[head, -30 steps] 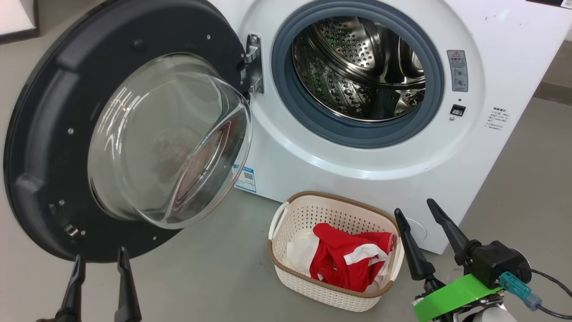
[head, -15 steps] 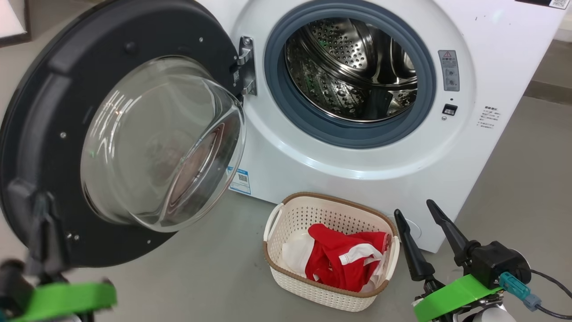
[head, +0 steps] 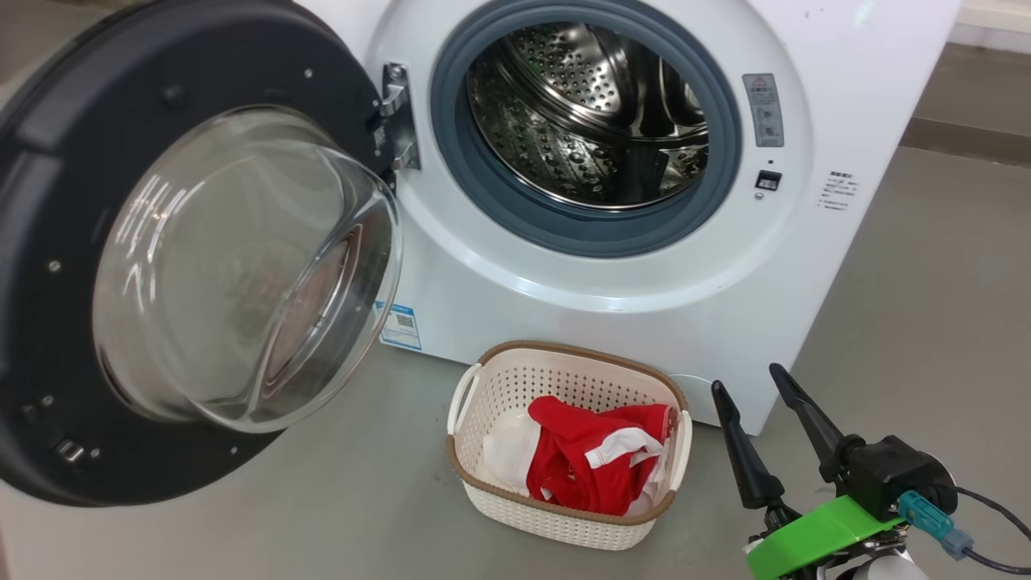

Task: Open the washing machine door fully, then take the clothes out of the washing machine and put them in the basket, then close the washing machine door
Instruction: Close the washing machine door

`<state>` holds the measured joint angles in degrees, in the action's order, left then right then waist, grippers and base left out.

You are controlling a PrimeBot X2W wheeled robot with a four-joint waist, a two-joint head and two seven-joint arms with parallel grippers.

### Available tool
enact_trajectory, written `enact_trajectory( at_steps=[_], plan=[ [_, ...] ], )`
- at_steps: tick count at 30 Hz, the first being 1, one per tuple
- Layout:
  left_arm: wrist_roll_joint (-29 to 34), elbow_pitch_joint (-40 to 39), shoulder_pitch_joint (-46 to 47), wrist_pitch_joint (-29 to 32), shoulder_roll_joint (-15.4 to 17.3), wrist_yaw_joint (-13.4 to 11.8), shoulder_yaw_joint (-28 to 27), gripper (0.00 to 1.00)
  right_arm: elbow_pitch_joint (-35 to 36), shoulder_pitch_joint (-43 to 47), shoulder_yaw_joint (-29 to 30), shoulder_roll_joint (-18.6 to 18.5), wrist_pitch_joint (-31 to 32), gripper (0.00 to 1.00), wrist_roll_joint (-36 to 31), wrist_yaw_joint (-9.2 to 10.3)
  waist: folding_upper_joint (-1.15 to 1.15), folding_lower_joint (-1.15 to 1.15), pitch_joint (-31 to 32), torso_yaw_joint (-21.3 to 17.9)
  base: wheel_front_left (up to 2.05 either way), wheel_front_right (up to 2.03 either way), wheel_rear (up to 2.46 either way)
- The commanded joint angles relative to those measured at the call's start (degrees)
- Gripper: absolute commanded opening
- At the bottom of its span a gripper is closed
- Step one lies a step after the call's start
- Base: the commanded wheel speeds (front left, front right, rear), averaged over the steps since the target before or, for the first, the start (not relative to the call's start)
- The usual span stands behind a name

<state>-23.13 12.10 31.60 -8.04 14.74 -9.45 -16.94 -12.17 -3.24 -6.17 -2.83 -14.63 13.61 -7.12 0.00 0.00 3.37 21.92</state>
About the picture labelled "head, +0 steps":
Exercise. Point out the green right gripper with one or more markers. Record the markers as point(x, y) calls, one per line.
point(813, 536)

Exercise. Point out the red and white garment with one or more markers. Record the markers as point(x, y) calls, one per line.
point(588, 475)

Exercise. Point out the black round glass washer door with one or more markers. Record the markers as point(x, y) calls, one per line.
point(80, 121)

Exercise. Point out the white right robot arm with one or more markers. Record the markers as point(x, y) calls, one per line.
point(886, 570)

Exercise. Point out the white front-load washing machine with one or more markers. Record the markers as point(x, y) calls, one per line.
point(604, 322)

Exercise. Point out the cream perforated basket brown rim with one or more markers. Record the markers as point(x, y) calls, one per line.
point(515, 387)

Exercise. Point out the metal door hinge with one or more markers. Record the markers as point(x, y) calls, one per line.
point(396, 97)

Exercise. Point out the round white filter cover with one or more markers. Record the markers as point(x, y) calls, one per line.
point(697, 387)

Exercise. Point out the small printed text label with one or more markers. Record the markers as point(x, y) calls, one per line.
point(838, 191)

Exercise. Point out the grey warning sticker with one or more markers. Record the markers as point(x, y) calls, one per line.
point(763, 110)

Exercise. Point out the dark grey skirting strip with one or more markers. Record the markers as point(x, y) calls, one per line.
point(966, 143)

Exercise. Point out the blue energy label sticker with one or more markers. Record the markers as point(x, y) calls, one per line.
point(400, 326)

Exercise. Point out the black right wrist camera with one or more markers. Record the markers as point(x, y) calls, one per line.
point(894, 471)

